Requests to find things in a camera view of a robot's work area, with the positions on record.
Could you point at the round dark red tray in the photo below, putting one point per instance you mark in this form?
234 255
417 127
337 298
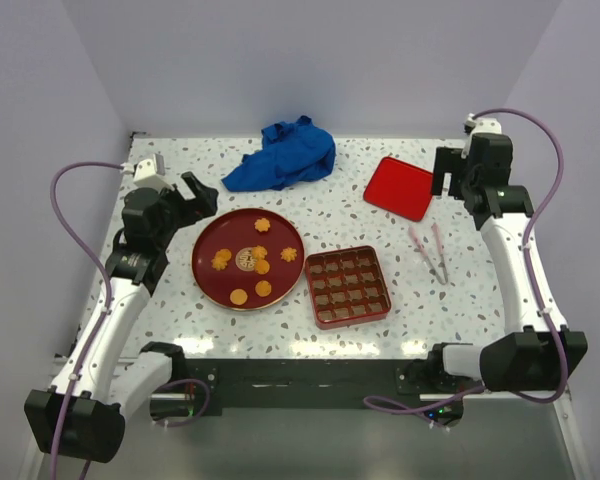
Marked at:
235 231

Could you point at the red square box lid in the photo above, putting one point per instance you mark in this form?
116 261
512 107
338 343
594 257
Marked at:
400 188

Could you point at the flower cookie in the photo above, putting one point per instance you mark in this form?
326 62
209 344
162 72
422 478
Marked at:
221 259
262 225
289 254
259 252

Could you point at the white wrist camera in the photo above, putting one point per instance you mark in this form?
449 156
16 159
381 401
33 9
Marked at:
150 173
474 124

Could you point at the blue crumpled cloth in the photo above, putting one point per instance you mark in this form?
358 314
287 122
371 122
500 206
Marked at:
290 153

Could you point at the round cookie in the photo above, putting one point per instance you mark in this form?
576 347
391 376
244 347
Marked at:
238 297
263 288
262 266

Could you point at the red compartment cookie box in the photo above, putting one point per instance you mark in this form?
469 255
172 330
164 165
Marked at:
347 287

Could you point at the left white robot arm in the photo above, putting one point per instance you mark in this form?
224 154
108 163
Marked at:
84 412

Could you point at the flower cookie top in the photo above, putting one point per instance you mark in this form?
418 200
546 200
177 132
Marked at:
262 225

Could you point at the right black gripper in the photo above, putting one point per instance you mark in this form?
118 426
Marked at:
448 160

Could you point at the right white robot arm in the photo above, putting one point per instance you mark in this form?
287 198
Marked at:
538 351

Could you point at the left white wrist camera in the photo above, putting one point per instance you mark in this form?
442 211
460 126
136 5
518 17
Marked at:
150 173

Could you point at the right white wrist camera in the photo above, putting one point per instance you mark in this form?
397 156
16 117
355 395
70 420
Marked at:
474 124

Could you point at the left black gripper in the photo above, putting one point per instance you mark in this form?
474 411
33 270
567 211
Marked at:
202 205

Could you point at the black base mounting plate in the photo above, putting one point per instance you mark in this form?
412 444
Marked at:
312 384

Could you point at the pink metal tongs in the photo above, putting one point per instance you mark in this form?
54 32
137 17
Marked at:
437 269

